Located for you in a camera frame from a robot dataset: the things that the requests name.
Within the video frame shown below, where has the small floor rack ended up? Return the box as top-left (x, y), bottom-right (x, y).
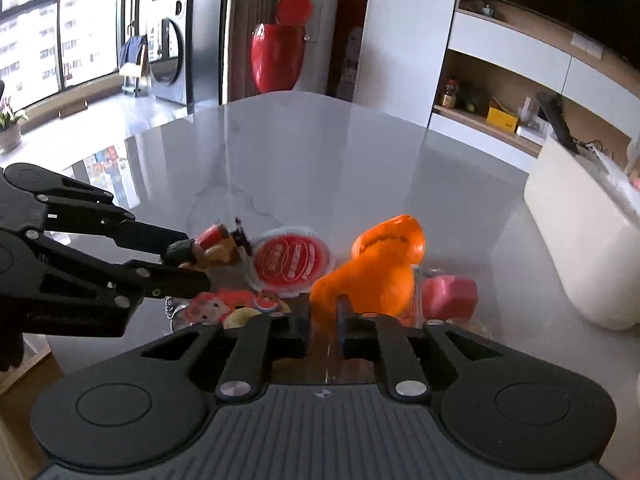
top-left (120, 62), bottom-right (152, 99)

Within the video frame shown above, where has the white oval storage box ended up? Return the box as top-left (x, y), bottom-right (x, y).
top-left (524, 135), bottom-right (640, 332)

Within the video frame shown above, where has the white tissue paper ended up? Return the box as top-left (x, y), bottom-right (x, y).
top-left (580, 144), bottom-right (627, 177)

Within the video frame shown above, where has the tall grey cabinet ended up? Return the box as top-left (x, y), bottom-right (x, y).
top-left (191, 0), bottom-right (232, 112)

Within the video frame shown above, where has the white wall cabinet with shelves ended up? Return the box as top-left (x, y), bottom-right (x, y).
top-left (429, 0), bottom-right (640, 173)

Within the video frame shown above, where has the round cup with red lid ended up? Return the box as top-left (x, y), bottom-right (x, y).
top-left (246, 226), bottom-right (334, 295)

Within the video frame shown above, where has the small white box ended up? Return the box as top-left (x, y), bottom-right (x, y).
top-left (517, 96), bottom-right (547, 139)

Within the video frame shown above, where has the potted plant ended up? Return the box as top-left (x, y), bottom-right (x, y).
top-left (0, 96), bottom-right (29, 154)

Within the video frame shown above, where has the white marble-top table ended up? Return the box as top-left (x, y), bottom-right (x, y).
top-left (45, 91), bottom-right (640, 386)

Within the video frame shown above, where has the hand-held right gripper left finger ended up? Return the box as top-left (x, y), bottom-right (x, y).
top-left (140, 292), bottom-right (313, 402)

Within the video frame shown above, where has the washing machine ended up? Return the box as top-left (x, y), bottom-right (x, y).
top-left (149, 0), bottom-right (194, 107)

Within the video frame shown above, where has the black remote control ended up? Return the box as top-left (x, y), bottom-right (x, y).
top-left (536, 91), bottom-right (582, 157)

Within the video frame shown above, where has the pink plastic toy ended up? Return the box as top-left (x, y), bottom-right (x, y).
top-left (419, 274), bottom-right (479, 322)

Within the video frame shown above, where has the green toy truck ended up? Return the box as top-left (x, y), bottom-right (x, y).
top-left (459, 85), bottom-right (483, 113)

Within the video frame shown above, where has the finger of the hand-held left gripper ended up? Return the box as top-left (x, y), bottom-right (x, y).
top-left (42, 175), bottom-right (192, 257)
top-left (25, 232), bottom-right (212, 338)

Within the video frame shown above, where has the yellow box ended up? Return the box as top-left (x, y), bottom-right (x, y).
top-left (486, 106), bottom-right (519, 134)

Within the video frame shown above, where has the cartoon acrylic keychain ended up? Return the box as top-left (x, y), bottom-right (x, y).
top-left (167, 289), bottom-right (256, 332)

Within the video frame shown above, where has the blue hanging cloth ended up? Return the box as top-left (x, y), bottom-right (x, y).
top-left (119, 35), bottom-right (151, 68)

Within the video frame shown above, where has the window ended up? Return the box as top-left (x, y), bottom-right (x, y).
top-left (0, 0), bottom-right (128, 113)

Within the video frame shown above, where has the white wall socket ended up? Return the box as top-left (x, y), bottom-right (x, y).
top-left (570, 32), bottom-right (607, 59)

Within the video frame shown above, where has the small cartoon figurine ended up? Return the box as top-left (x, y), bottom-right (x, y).
top-left (161, 217), bottom-right (253, 272)

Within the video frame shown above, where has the red pedal trash bin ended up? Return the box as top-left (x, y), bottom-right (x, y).
top-left (251, 0), bottom-right (314, 94)

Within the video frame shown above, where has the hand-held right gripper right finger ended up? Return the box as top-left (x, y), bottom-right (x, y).
top-left (336, 294), bottom-right (503, 403)

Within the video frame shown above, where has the person's left hand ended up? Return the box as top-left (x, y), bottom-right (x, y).
top-left (0, 331), bottom-right (24, 372)

